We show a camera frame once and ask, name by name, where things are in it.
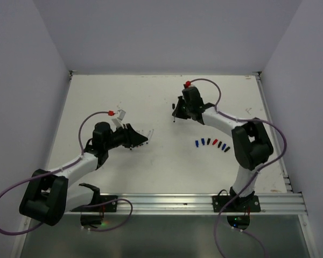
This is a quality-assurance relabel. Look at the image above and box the aluminium front rail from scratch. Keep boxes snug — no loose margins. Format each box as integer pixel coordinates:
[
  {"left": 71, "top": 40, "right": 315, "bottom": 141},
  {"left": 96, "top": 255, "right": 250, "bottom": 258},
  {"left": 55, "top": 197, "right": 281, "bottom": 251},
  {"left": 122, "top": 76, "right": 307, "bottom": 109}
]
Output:
[{"left": 64, "top": 193, "right": 307, "bottom": 215}]

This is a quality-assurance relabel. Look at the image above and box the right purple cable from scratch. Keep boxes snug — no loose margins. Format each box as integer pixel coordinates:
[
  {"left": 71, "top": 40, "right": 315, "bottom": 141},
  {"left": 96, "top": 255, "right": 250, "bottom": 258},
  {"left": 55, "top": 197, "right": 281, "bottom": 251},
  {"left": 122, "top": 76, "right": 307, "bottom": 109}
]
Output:
[{"left": 185, "top": 78, "right": 288, "bottom": 258}]

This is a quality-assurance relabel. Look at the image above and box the purple cable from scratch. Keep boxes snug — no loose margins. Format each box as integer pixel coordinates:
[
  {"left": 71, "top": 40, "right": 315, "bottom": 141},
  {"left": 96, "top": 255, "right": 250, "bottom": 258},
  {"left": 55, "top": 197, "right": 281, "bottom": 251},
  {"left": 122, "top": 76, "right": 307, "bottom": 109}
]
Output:
[
  {"left": 185, "top": 78, "right": 288, "bottom": 258},
  {"left": 0, "top": 109, "right": 134, "bottom": 236}
]

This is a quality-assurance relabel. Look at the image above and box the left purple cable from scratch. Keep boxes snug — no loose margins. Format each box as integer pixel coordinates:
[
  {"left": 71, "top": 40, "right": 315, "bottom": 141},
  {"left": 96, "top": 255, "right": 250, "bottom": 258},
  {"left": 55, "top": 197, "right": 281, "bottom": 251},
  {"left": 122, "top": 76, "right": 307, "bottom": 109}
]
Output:
[{"left": 0, "top": 109, "right": 134, "bottom": 236}]

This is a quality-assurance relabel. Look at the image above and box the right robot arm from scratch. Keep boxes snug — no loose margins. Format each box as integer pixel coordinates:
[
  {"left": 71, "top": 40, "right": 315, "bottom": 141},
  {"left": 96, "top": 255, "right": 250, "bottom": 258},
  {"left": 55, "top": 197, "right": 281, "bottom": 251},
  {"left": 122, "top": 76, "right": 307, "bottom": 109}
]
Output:
[{"left": 172, "top": 86, "right": 273, "bottom": 211}]

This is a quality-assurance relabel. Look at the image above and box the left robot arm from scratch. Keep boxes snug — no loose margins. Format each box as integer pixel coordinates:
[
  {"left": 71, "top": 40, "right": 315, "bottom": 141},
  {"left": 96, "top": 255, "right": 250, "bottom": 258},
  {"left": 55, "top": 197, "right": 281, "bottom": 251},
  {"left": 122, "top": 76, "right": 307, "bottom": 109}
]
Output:
[{"left": 19, "top": 122, "right": 148, "bottom": 226}]

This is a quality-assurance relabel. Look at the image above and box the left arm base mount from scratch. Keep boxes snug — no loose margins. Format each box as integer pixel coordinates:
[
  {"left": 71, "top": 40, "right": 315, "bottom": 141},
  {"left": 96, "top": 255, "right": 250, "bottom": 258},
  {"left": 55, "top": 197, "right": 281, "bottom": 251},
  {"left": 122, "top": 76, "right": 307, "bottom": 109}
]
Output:
[{"left": 72, "top": 183, "right": 118, "bottom": 228}]

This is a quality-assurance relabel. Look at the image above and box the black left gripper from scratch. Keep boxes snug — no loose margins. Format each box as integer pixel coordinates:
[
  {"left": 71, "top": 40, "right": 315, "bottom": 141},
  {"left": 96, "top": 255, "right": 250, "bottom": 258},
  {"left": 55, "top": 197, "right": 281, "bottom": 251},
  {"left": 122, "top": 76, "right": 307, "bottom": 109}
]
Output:
[{"left": 104, "top": 123, "right": 148, "bottom": 150}]

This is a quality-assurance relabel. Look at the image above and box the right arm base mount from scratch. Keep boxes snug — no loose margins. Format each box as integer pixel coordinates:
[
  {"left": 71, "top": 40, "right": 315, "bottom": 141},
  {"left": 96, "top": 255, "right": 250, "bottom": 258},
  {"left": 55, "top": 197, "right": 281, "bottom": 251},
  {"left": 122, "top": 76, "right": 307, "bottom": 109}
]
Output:
[{"left": 212, "top": 188, "right": 261, "bottom": 231}]

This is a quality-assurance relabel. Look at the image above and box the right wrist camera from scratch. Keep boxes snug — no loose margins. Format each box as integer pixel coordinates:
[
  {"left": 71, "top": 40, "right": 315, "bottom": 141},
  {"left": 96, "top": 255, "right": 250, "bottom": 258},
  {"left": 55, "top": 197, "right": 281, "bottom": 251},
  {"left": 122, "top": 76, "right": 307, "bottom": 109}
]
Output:
[{"left": 183, "top": 81, "right": 195, "bottom": 90}]

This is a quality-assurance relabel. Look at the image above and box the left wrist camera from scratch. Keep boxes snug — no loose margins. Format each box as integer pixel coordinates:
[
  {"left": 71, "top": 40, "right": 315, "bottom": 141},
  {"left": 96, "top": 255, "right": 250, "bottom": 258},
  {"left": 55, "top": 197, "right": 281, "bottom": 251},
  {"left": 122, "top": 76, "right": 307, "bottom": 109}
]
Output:
[{"left": 111, "top": 109, "right": 126, "bottom": 128}]

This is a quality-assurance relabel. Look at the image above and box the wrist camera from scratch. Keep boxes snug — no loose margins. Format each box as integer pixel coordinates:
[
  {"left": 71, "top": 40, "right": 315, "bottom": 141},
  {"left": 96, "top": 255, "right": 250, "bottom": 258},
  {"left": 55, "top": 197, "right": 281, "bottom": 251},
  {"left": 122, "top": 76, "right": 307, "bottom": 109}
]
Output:
[
  {"left": 183, "top": 81, "right": 195, "bottom": 90},
  {"left": 111, "top": 109, "right": 126, "bottom": 128}
]

